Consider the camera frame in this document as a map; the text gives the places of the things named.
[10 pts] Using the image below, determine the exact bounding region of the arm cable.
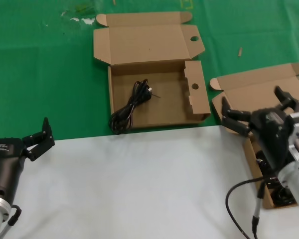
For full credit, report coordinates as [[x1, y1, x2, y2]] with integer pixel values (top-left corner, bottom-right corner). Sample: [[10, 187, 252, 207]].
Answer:
[[225, 175, 282, 239], [0, 204, 22, 239]]

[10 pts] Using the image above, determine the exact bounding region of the cardboard box with round holes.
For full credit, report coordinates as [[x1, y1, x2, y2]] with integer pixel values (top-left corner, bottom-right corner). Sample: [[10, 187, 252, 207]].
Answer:
[[93, 11, 212, 131]]

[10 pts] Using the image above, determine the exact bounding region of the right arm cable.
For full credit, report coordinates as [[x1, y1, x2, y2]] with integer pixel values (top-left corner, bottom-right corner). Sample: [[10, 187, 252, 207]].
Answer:
[[225, 175, 282, 239]]

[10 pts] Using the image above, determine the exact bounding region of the green table cloth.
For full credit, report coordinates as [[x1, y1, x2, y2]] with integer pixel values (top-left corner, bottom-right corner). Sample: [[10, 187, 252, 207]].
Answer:
[[0, 0, 299, 145]]

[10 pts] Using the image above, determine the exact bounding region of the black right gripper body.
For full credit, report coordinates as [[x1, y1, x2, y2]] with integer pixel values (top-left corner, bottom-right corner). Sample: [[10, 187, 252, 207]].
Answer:
[[249, 108, 295, 173]]

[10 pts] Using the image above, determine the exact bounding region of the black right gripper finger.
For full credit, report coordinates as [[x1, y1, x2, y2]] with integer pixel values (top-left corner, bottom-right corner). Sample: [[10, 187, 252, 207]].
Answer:
[[274, 85, 299, 114], [221, 96, 252, 137]]

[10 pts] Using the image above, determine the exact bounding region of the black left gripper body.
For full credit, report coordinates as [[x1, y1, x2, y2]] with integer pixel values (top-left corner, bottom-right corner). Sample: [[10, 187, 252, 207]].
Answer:
[[0, 136, 28, 202]]

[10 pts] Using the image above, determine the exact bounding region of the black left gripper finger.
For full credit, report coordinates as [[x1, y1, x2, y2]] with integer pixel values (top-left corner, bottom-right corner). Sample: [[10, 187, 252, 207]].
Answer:
[[21, 117, 56, 163]]

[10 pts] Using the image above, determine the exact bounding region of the open brown cardboard box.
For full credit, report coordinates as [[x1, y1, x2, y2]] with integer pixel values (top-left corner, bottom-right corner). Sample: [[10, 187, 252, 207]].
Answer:
[[209, 62, 299, 210]]

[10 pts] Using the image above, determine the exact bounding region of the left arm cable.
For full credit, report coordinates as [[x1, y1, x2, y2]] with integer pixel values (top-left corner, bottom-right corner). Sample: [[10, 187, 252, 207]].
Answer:
[[0, 204, 22, 239]]

